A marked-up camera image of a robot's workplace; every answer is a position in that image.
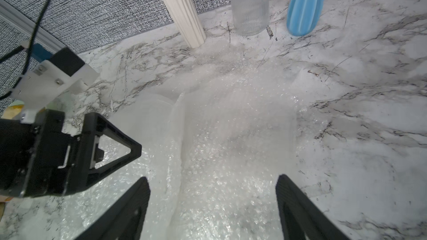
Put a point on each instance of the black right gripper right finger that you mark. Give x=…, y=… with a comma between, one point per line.
x=300, y=218

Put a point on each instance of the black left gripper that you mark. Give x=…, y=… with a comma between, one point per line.
x=33, y=156

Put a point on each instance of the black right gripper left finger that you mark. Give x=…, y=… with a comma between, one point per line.
x=125, y=218

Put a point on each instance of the white ribbed ceramic vase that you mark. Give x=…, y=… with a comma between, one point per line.
x=185, y=17

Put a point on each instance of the clear glass vase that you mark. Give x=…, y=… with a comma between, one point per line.
x=250, y=17

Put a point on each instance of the blue ribbed glass vase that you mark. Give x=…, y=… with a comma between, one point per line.
x=303, y=16

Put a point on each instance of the bread roll sandwich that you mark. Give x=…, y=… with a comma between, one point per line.
x=12, y=110

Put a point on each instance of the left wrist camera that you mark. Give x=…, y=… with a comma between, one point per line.
x=63, y=72

